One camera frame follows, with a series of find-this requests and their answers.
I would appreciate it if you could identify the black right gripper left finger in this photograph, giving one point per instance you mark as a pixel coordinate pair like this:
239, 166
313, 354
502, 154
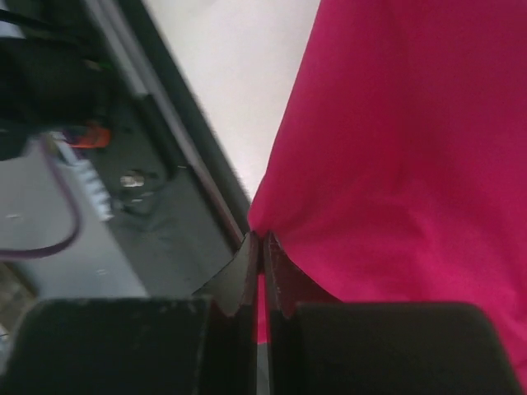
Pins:
204, 344

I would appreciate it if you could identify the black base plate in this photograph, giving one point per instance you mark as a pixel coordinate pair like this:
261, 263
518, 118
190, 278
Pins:
179, 212

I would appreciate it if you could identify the pink t-shirt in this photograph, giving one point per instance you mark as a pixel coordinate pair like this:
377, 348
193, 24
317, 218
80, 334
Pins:
398, 172

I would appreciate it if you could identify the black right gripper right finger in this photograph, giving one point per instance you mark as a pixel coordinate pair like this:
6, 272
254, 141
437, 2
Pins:
320, 345

